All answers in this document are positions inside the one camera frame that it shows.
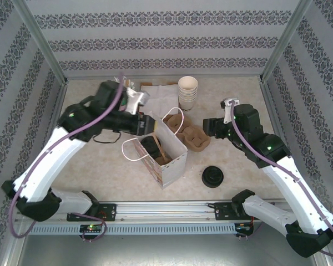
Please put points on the coffee cup with black lid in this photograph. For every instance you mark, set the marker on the coffee cup with black lid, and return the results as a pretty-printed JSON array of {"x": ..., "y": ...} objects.
[{"x": 150, "y": 144}]

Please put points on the wooden stirrer stick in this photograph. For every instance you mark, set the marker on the wooden stirrer stick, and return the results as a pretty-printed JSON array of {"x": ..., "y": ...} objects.
[{"x": 161, "y": 149}]

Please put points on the cartoon animal paper bag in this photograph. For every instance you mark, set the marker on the cartoon animal paper bag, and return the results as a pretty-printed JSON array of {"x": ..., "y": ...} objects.
[{"x": 172, "y": 171}]

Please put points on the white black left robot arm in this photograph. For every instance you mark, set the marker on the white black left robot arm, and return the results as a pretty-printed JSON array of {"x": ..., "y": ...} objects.
[{"x": 44, "y": 171}]

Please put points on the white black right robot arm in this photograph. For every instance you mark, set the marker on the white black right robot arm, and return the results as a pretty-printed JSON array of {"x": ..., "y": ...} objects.
[{"x": 294, "y": 194}]

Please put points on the black coffee cup lid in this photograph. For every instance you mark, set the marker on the black coffee cup lid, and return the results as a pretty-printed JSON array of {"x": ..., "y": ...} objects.
[{"x": 213, "y": 176}]

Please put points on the white paper napkins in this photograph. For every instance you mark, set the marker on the white paper napkins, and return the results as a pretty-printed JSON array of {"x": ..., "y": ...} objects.
[{"x": 163, "y": 95}]

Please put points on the brown pulp cup carrier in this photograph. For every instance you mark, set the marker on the brown pulp cup carrier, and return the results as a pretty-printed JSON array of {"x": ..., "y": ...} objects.
[{"x": 194, "y": 137}]

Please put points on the brown cardboard napkin box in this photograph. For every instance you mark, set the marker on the brown cardboard napkin box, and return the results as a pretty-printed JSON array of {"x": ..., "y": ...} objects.
[{"x": 145, "y": 83}]

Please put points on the white paper cup stack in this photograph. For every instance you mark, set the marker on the white paper cup stack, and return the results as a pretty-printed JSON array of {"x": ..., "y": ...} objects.
[{"x": 187, "y": 91}]

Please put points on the small controller board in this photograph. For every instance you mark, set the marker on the small controller board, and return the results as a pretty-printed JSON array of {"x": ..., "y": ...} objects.
[
  {"x": 244, "y": 227},
  {"x": 91, "y": 228}
]

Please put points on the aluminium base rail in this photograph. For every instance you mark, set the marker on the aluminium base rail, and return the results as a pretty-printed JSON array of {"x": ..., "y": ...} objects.
[{"x": 166, "y": 212}]

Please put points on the aluminium frame post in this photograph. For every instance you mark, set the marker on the aluminium frame post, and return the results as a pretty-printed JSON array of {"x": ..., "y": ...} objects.
[
  {"x": 285, "y": 41},
  {"x": 39, "y": 41}
]

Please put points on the grey metal base plate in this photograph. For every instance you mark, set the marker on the grey metal base plate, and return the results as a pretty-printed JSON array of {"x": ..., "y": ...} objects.
[{"x": 169, "y": 249}]

